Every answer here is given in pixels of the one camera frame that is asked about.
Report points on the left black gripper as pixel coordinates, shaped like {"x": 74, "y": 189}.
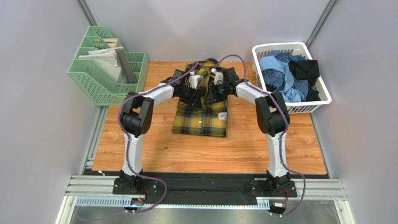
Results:
{"x": 196, "y": 101}

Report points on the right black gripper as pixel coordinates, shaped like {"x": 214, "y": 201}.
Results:
{"x": 215, "y": 93}

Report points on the yellow plaid long sleeve shirt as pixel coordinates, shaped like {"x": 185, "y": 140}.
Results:
{"x": 207, "y": 120}

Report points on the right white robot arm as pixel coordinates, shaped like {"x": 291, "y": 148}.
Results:
{"x": 272, "y": 118}

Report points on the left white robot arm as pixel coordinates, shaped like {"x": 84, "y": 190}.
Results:
{"x": 135, "y": 118}

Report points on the blue checked shirt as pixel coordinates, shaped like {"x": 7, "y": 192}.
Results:
{"x": 288, "y": 57}

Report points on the light blue shirt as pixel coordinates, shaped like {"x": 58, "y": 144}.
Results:
{"x": 278, "y": 78}

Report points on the white laundry basket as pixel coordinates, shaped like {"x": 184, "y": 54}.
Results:
{"x": 296, "y": 49}

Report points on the grey folder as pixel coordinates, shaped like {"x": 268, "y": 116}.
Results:
{"x": 127, "y": 76}

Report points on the green file organizer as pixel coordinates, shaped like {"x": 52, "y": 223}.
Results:
{"x": 98, "y": 86}

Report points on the papers in organizer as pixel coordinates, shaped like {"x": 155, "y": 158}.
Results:
{"x": 108, "y": 60}

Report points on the black garment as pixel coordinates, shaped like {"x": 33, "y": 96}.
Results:
{"x": 307, "y": 70}

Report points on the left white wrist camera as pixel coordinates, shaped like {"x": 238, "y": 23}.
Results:
{"x": 196, "y": 79}

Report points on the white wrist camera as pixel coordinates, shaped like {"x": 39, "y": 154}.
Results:
{"x": 196, "y": 79}
{"x": 217, "y": 76}

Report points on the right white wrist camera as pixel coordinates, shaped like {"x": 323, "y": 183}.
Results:
{"x": 217, "y": 76}

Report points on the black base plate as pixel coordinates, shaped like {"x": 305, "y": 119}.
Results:
{"x": 204, "y": 188}

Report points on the aluminium rail frame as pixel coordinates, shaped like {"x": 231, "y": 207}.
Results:
{"x": 95, "y": 190}

